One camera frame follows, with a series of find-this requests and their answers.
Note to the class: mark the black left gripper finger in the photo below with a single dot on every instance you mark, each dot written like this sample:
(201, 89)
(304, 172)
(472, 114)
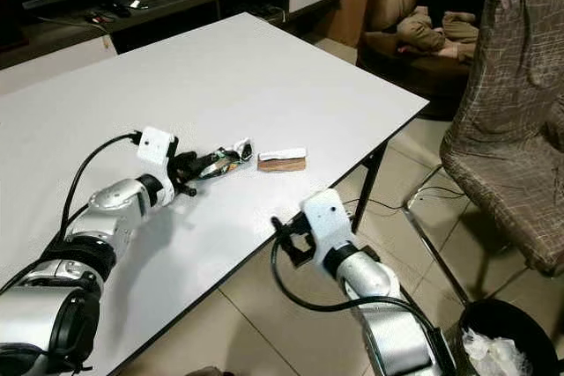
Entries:
(211, 174)
(210, 157)

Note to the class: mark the shiny snack wrapper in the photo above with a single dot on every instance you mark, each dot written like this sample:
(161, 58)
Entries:
(227, 158)

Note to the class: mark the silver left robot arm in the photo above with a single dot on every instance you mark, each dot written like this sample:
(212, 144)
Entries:
(53, 314)

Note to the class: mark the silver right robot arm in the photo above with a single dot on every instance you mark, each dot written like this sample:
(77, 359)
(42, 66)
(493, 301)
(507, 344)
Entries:
(383, 292)

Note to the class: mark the black round rubbish bin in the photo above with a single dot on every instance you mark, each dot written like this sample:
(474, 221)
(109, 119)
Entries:
(493, 319)

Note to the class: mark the white plastic bin liner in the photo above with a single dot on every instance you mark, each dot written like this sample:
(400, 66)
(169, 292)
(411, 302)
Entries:
(498, 356)

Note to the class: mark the small brown wooden block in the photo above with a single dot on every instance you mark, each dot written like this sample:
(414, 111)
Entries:
(282, 165)

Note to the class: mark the black table leg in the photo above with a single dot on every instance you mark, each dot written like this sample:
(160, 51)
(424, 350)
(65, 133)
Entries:
(372, 184)

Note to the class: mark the dark wooden tv stand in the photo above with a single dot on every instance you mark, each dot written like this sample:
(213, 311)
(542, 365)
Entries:
(185, 11)

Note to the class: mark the small white box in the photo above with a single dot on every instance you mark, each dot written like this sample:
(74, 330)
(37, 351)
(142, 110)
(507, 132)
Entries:
(138, 3)

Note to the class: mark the brown patterned fabric chair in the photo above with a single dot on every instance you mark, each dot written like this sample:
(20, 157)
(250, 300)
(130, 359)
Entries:
(511, 129)

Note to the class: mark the seated person in brown trousers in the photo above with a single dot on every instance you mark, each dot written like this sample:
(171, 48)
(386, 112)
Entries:
(436, 33)

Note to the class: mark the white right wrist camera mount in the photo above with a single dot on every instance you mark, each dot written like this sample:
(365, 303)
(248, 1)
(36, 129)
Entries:
(328, 217)

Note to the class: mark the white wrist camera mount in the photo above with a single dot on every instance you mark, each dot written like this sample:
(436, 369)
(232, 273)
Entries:
(328, 217)
(156, 144)

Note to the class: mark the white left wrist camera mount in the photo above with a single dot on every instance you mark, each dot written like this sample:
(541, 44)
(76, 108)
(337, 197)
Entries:
(156, 144)

